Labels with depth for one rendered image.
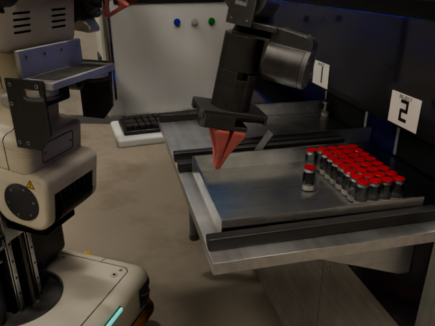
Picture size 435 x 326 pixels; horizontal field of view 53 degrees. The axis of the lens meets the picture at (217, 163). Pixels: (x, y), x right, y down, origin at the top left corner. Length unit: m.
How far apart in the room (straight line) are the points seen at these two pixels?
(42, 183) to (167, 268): 1.09
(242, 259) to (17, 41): 0.71
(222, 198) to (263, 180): 0.11
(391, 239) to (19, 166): 0.84
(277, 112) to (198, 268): 1.03
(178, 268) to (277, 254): 1.46
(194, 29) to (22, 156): 0.72
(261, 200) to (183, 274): 1.30
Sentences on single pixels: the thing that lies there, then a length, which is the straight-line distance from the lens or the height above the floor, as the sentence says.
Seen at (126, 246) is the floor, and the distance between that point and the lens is 2.27.
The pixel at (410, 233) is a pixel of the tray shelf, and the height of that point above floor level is 0.88.
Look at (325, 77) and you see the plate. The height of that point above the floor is 1.02.
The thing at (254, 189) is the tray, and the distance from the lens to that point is 0.81.
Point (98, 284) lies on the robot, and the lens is 1.58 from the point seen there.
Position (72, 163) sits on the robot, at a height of 0.80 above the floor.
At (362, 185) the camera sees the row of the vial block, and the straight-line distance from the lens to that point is 0.76.
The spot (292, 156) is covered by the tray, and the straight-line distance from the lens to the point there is 0.93.
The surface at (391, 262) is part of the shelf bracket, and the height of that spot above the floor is 0.76.
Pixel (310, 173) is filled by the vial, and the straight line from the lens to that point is 0.80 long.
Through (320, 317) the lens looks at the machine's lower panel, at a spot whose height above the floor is 0.35.
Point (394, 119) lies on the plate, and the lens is 0.89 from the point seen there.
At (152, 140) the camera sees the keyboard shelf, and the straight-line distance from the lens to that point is 1.32.
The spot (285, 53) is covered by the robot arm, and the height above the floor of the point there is 1.15.
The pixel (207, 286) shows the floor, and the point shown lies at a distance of 1.97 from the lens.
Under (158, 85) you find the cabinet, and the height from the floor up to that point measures 0.90.
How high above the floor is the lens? 1.24
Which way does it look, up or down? 23 degrees down
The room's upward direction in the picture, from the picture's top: straight up
